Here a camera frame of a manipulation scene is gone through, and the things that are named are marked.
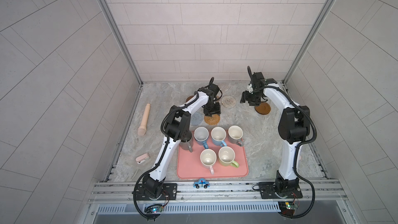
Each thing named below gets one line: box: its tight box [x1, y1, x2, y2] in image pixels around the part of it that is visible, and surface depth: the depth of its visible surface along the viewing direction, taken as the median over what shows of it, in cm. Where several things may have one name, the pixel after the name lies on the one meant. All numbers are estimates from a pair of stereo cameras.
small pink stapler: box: [135, 152, 151, 164], surface depth 80 cm
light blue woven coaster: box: [190, 111, 204, 126], surface depth 98 cm
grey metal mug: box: [179, 130, 194, 153], surface depth 79 cm
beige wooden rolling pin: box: [137, 103, 151, 137], surface depth 93 cm
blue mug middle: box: [210, 126, 227, 148], surface depth 84 cm
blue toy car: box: [192, 177, 211, 189], surface depth 74 cm
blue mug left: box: [193, 126, 210, 150], surface depth 83 cm
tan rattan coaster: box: [203, 114, 221, 126], surface depth 98 cm
